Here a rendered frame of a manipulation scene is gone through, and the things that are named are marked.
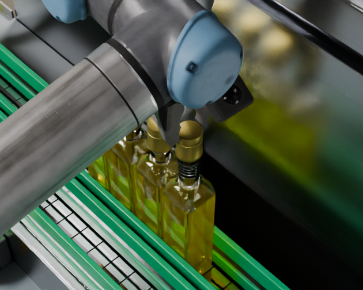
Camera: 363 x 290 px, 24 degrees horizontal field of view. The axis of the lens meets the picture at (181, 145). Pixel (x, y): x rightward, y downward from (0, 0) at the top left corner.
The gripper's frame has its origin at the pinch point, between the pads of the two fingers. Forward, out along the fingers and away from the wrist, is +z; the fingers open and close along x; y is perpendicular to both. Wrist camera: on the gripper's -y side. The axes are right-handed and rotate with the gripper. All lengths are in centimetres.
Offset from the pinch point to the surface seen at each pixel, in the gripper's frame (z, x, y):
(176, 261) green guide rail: 22.1, 4.2, -3.1
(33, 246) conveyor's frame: 30.7, 17.1, 16.9
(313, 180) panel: 8.7, -12.9, -10.7
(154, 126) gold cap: 2.3, 1.6, 5.3
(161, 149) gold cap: 6.0, 1.4, 4.0
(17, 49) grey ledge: 31, -4, 58
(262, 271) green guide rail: 21.8, -4.3, -11.9
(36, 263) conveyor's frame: 34.3, 17.6, 16.1
